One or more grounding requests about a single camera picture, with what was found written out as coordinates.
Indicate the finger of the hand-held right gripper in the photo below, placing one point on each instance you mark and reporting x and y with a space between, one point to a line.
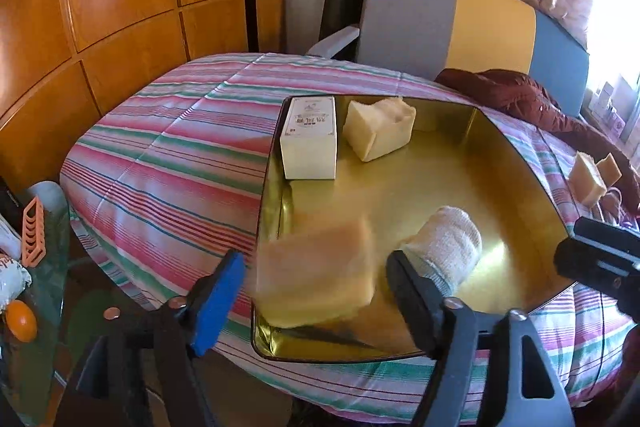
605 232
595 274

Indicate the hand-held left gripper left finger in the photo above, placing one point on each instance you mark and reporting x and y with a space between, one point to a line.
220 302

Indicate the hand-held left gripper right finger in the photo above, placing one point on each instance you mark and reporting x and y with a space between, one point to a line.
407 292

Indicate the yellow sponge block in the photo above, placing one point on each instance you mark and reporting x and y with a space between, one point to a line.
587 179
377 132
320 272

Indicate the gold tin box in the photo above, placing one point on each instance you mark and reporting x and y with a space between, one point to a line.
425 187

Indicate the small yellow sponge piece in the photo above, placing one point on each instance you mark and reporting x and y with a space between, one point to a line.
611 169

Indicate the white rolled sock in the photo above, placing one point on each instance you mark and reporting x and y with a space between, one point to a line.
447 242

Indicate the pale printed box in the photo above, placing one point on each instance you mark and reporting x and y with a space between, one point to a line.
607 107

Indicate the striped blanket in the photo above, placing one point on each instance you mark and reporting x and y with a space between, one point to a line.
175 157

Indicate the maroon jacket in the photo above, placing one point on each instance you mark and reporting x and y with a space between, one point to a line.
515 97

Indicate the glass side table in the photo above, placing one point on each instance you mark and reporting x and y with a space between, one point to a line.
47 307

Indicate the white carton box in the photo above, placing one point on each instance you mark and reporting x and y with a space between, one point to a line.
310 142

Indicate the orange plastic rack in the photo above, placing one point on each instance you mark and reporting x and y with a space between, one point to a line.
33 234

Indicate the orange fruit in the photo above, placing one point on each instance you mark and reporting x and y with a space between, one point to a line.
22 321

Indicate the white packet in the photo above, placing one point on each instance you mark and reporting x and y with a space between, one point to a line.
12 279

